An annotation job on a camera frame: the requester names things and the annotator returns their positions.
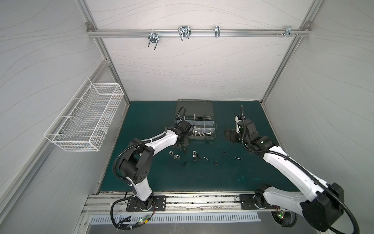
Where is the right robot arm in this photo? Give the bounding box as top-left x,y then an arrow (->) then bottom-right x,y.
226,114 -> 360,234

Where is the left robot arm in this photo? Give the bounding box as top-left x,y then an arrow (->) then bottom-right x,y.
112,120 -> 192,210

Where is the grey compartment organizer box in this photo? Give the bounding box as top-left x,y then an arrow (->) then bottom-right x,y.
175,99 -> 217,141

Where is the green table mat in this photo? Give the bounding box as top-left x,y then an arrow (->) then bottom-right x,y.
111,101 -> 297,192

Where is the metal u-bolt clamp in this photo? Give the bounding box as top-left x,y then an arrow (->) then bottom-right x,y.
148,32 -> 160,50
178,25 -> 191,41

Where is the white vent strip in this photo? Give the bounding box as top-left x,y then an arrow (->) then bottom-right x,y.
89,212 -> 262,225

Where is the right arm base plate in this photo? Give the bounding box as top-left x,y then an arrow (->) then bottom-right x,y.
237,194 -> 279,210

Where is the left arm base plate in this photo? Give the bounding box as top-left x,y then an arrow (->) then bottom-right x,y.
126,196 -> 166,212

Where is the white wire basket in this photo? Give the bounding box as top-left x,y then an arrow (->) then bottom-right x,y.
44,78 -> 124,152

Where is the small metal bracket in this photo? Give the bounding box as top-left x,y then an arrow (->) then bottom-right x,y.
215,26 -> 221,38

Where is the right metal rail clamp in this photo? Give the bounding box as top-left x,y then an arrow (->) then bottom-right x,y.
275,26 -> 301,38

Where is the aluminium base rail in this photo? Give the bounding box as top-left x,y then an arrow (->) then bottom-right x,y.
81,191 -> 322,215

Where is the aluminium crossbar rail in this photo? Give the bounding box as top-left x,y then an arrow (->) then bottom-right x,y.
87,28 -> 312,38

